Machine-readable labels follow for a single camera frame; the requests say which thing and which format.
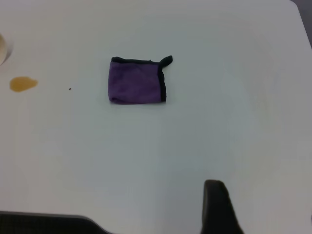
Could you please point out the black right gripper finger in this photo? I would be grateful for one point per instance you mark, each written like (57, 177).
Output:
(217, 209)

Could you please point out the purple cloth with black trim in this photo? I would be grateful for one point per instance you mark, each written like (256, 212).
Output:
(134, 83)

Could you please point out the white paper cup green logo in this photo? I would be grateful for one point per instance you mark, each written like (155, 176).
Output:
(3, 48)

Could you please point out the brown liquid spill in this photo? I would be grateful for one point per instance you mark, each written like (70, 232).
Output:
(23, 84)

